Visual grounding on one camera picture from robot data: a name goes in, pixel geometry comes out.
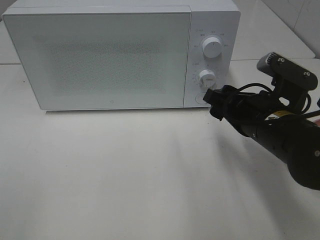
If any upper white power knob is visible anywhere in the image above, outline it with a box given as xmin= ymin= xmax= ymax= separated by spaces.
xmin=202 ymin=36 xmax=222 ymax=59

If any lower white timer knob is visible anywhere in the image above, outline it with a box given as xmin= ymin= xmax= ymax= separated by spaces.
xmin=198 ymin=69 xmax=216 ymax=88

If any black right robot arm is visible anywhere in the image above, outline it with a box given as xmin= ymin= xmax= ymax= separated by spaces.
xmin=203 ymin=84 xmax=320 ymax=190

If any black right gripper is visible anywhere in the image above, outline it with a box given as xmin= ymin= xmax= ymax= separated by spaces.
xmin=203 ymin=85 xmax=280 ymax=138

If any white microwave oven body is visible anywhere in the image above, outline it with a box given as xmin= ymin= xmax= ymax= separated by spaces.
xmin=2 ymin=0 xmax=241 ymax=110

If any white microwave door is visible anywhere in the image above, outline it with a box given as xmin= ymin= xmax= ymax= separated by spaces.
xmin=4 ymin=13 xmax=191 ymax=111

